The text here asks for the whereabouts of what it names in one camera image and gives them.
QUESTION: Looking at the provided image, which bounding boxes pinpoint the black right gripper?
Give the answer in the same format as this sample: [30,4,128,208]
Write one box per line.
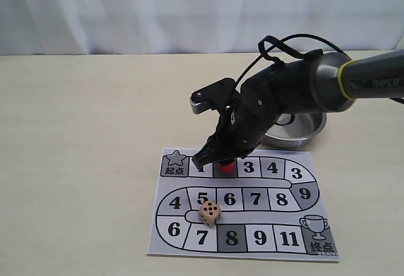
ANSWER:
[192,101,278,168]

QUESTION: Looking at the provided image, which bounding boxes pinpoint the red cylinder game piece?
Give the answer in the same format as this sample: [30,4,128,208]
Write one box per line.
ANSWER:
[218,160,235,174]

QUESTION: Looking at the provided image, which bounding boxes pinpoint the wooden die black pips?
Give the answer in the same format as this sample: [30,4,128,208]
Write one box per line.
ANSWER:
[198,200,222,227]

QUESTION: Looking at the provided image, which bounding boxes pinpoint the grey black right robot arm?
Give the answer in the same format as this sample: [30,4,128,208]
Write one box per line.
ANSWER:
[190,50,403,169]

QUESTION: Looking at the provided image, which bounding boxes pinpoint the printed paper game board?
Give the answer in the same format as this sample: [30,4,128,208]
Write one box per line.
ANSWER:
[147,148,339,262]

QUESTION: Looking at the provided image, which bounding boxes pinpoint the stainless steel round bowl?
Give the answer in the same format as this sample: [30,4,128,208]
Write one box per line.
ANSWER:
[261,112,327,149]

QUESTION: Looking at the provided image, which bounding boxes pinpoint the white backdrop curtain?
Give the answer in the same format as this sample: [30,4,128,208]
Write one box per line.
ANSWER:
[1,0,403,55]

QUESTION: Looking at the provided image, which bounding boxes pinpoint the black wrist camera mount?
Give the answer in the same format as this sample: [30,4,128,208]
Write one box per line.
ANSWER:
[189,78,239,114]

